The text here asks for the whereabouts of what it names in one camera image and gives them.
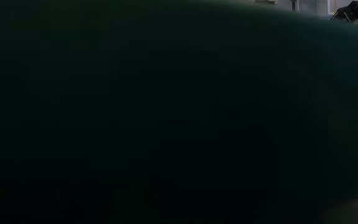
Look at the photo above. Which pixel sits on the dark metal post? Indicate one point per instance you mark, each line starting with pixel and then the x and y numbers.
pixel 294 4

